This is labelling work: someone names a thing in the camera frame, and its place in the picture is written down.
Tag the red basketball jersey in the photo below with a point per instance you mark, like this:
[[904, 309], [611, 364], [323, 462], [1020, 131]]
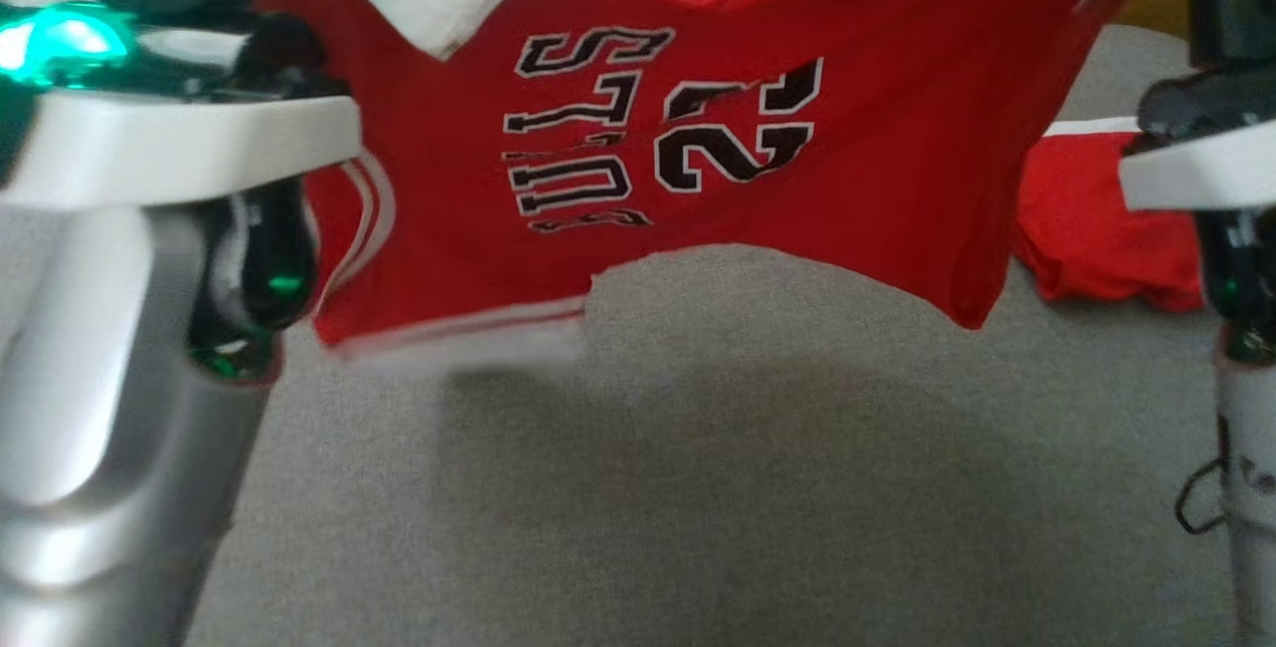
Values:
[[897, 149]]

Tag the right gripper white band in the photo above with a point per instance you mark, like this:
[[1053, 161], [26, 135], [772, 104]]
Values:
[[1216, 168]]

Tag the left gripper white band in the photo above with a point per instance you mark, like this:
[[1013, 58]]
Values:
[[150, 149]]

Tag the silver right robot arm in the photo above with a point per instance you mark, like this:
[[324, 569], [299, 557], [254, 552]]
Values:
[[1251, 448]]

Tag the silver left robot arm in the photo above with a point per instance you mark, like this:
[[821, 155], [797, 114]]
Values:
[[90, 408]]

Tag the red shorts white stripe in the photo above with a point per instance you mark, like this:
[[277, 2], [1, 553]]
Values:
[[1097, 228]]

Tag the grey sofa seat cushion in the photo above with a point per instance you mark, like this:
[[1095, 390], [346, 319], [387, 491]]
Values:
[[698, 487]]

